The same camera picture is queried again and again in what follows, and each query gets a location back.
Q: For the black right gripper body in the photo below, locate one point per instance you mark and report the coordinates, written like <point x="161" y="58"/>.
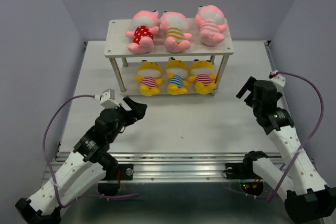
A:
<point x="256" y="108"/>

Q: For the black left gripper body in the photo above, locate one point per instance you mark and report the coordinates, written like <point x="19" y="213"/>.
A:
<point x="126" y="118"/>

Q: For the yellow frog toy pink stripes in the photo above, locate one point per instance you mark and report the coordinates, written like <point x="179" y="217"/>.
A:
<point x="149" y="76"/>

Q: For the yellow frog toy red stripes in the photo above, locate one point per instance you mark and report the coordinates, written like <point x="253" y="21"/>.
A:
<point x="202" y="74"/>

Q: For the yellow frog toy blue stripes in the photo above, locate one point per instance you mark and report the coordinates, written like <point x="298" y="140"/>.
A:
<point x="177" y="72"/>

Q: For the pink frog toy polka dots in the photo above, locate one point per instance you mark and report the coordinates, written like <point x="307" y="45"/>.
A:
<point x="144" y="25"/>

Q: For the pink frog toy orange stripes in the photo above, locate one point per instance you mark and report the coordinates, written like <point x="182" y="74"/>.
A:
<point x="175" y="27"/>

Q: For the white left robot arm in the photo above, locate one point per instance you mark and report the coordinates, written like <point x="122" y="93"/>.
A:
<point x="88" y="163"/>

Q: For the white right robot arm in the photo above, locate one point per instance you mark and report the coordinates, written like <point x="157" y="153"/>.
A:
<point x="306" y="195"/>

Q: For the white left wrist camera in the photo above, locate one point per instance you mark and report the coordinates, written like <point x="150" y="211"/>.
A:
<point x="107" y="99"/>

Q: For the aluminium front rail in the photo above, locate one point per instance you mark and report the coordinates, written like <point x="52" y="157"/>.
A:
<point x="178" y="167"/>

